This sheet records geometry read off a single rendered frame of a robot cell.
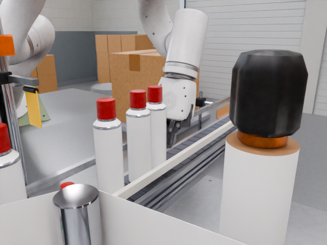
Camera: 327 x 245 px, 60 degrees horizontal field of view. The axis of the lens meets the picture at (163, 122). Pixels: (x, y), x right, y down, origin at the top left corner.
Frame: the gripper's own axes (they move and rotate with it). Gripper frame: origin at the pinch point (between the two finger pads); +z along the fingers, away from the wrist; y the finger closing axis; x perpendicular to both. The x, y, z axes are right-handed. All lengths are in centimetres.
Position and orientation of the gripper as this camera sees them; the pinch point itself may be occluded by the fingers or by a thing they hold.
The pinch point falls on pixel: (167, 139)
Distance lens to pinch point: 70.4
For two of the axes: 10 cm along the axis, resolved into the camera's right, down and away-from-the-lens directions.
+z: -2.0, 9.8, 0.2
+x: 5.4, 0.9, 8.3
